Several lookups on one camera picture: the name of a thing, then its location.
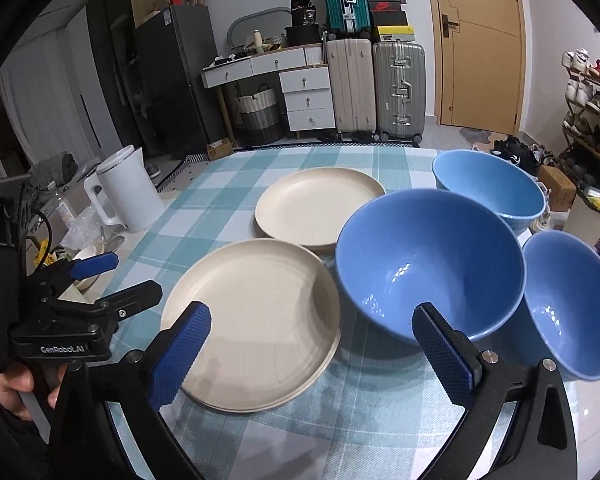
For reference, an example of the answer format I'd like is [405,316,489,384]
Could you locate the person's left hand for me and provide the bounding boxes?
[0,363,34,422]

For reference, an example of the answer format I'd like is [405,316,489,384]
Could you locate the cream plate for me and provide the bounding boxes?
[161,238,341,413]
[254,167,386,250]

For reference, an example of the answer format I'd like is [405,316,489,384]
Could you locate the tall dark cabinet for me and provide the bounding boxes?
[86,0,166,158]

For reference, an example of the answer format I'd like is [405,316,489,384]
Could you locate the black refrigerator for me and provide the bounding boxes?
[135,6,226,156]

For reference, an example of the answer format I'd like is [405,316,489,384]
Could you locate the clear plastic bottle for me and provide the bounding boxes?
[47,180,76,229]

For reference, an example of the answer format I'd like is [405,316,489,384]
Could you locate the beige suitcase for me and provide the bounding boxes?
[326,39,377,143]

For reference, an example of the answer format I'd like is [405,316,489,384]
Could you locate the teal plaid tablecloth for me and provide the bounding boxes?
[78,144,531,480]

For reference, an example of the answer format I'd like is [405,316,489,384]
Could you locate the white drawer desk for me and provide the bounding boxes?
[201,44,336,136]

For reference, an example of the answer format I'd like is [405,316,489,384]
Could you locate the wooden shoe rack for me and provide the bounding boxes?
[558,67,600,190]

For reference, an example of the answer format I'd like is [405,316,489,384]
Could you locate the woven laundry basket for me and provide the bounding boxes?
[236,84,284,146]

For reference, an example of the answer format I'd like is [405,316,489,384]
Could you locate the wooden door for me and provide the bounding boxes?
[430,0,526,134]

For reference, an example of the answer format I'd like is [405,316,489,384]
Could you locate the stack of shoe boxes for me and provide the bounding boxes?
[367,0,415,42]

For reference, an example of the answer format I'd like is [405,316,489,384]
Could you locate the white electric kettle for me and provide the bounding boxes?
[84,145,166,233]

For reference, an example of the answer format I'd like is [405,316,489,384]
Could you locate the brown cardboard box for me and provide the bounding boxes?
[538,166,577,212]

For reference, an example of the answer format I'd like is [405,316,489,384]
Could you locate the light blue bowl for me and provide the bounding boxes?
[432,150,546,236]

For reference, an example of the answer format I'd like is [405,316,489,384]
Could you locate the silver suitcase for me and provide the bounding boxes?
[373,41,426,146]

